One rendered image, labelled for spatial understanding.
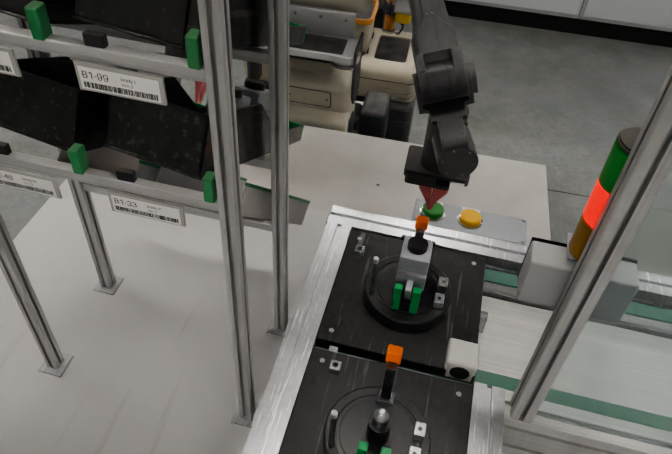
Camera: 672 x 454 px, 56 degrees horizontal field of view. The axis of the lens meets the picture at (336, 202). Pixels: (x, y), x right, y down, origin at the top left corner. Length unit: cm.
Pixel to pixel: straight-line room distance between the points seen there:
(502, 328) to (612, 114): 248
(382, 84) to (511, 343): 103
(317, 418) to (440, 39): 54
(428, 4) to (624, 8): 321
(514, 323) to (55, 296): 80
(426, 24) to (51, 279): 79
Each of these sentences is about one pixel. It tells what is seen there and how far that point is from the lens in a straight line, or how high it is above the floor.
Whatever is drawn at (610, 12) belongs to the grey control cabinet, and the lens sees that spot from 409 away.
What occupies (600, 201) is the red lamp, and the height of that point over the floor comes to 135.
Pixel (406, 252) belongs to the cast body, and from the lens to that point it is 94.
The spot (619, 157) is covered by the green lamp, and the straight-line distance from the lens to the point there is 66.
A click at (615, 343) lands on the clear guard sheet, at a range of 83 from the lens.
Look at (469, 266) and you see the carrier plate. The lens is 110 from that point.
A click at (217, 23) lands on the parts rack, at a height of 152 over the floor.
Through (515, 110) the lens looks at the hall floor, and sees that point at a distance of 329.
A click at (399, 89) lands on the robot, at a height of 74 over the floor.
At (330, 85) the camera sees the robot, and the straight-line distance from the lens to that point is 163.
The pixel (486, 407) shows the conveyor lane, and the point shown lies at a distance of 97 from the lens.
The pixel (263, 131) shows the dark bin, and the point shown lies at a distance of 81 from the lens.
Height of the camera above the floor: 177
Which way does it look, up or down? 43 degrees down
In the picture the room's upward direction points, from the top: 4 degrees clockwise
